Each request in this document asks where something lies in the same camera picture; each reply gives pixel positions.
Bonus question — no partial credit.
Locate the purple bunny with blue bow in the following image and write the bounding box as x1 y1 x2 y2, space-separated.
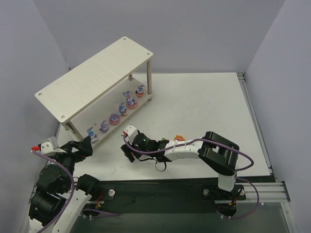
87 127 98 144

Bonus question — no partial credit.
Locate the purple bunny with pink base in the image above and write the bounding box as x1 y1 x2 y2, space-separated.
119 102 128 117

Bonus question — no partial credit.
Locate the pink bear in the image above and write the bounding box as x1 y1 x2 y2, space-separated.
174 135 185 141

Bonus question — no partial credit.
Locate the small purple bunny figure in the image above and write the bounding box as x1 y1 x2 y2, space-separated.
100 120 109 133

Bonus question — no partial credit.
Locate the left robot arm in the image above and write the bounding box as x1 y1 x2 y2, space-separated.
29 136 99 233

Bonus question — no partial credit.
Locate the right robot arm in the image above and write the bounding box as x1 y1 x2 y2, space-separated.
121 130 240 192

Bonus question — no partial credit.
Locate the white wooden two-tier shelf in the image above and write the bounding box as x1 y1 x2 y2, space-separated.
35 36 153 147

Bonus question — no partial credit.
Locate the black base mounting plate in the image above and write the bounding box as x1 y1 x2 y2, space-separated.
85 178 246 215

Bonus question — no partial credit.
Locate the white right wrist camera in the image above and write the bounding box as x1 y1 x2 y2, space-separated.
123 125 138 143

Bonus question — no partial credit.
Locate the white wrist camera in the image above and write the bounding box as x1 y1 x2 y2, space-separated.
123 125 138 143
31 136 66 157

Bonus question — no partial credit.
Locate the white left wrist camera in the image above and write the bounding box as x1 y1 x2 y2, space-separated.
31 136 66 157

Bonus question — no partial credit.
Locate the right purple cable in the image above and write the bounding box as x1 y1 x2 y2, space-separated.
122 132 264 219

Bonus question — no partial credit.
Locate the aluminium frame rail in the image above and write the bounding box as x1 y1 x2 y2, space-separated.
213 181 291 203

